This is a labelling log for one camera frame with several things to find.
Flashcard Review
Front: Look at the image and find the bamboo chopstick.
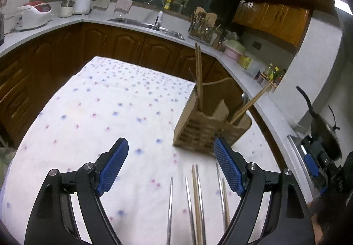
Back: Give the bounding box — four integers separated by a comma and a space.
192, 165, 203, 245
230, 81, 274, 125
222, 178, 230, 227
195, 43, 203, 112

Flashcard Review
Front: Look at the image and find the steel spoon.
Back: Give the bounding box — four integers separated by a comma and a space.
241, 92, 250, 108

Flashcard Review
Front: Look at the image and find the steel chopstick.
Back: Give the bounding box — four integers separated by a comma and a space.
184, 176, 197, 245
195, 165, 207, 245
166, 177, 173, 245

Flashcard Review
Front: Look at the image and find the steel kitchen sink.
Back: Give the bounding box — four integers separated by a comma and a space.
108, 18, 185, 40

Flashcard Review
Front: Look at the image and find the right hand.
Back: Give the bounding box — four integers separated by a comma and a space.
307, 197, 327, 244

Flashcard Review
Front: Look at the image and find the white floral tablecloth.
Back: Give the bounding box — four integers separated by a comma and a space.
0, 56, 312, 245

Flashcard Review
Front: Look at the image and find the wooden utensil holder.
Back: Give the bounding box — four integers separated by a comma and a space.
173, 78, 252, 154

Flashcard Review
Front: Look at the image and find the black frying pan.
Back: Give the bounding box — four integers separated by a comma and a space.
296, 86, 342, 161

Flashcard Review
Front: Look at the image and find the pink green container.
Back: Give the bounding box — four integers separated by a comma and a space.
224, 40, 246, 61

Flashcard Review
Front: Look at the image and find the countertop utensil rack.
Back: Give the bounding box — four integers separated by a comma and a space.
188, 7, 217, 45

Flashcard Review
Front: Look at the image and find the white pot with lid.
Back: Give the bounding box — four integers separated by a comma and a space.
73, 0, 92, 15

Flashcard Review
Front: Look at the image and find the white red rice cooker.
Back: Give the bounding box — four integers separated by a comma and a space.
14, 1, 51, 31

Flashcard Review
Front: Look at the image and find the yellow dish soap bottle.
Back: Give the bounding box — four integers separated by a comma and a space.
164, 0, 174, 10

